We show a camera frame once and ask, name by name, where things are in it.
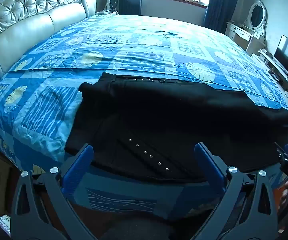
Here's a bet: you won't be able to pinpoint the beige tufted leather headboard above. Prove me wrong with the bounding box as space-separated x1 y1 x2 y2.
0 0 97 90

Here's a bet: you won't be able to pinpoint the blue patterned bed sheet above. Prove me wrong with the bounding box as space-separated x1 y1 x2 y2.
0 14 288 220

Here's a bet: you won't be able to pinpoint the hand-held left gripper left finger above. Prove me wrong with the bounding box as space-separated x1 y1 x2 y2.
11 144 97 240

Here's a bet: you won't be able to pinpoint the white television stand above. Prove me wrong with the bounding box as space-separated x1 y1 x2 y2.
251 49 288 128

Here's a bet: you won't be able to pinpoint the black studded pants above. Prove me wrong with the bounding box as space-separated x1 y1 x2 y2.
64 72 288 183

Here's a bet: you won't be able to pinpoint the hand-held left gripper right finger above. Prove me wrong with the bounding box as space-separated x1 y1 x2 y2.
191 142 279 240

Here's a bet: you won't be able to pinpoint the white fan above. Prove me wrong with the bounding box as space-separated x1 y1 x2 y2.
106 0 120 12

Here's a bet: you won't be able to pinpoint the white vanity with oval mirror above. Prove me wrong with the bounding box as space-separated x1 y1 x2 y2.
225 0 268 55

